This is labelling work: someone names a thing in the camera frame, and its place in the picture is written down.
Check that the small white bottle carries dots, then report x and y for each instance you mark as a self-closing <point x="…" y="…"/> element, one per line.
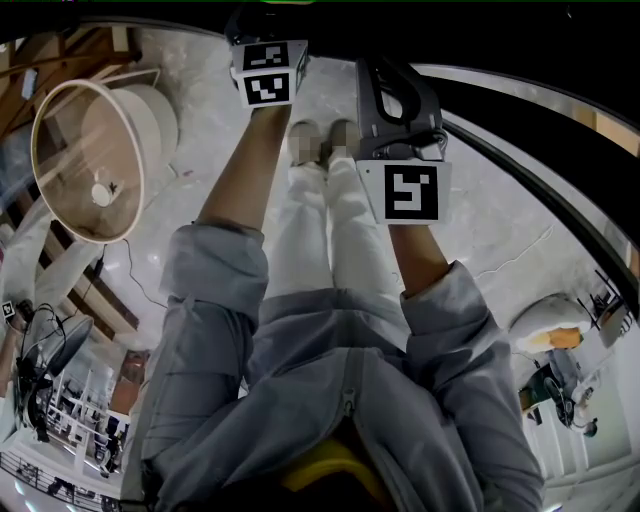
<point x="102" y="192"/>

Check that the white cabinet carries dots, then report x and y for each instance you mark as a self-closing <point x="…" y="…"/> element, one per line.
<point x="590" y="460"/>

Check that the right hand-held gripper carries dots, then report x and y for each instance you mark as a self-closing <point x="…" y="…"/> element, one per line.
<point x="410" y="195"/>

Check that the white metal rack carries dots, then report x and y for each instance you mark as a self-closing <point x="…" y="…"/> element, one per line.
<point x="80" y="420"/>

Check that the black power adapter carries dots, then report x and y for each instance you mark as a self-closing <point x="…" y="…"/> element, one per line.
<point x="99" y="266"/>

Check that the person's shoe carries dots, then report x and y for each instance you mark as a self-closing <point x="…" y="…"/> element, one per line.
<point x="344" y="140"/>
<point x="306" y="142"/>

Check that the person's right forearm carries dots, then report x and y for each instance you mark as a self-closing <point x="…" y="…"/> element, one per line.
<point x="415" y="260"/>

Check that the reddish brown box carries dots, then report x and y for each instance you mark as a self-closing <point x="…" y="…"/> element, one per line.
<point x="131" y="380"/>

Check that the white round pouf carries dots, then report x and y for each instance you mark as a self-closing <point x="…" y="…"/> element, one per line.
<point x="545" y="312"/>

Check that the person's left shoe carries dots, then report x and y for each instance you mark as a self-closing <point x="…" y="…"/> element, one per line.
<point x="306" y="142"/>

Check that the person's left forearm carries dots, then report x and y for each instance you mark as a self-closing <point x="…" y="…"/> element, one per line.
<point x="245" y="170"/>

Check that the person's white trousers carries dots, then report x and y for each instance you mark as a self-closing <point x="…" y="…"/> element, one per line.
<point x="350" y="235"/>

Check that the person's yellow shirt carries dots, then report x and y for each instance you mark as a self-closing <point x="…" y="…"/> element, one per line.
<point x="330" y="470"/>

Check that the person's right shoe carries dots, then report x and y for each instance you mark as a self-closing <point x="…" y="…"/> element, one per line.
<point x="344" y="140"/>

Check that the black chair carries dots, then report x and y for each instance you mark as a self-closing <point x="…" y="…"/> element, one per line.
<point x="612" y="320"/>

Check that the wooden slat bench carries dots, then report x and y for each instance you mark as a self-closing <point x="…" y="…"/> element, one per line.
<point x="95" y="300"/>

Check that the plastic-covered furniture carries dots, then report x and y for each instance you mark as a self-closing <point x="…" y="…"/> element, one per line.
<point x="15" y="170"/>

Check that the orange cushion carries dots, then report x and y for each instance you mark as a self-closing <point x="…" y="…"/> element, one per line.
<point x="562" y="337"/>

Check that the round beige side table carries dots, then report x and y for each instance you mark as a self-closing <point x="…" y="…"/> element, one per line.
<point x="150" y="130"/>

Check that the person's grey jacket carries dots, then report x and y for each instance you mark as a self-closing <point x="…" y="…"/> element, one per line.
<point x="300" y="390"/>

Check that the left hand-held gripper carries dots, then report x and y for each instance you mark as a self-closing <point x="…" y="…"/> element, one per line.
<point x="267" y="75"/>

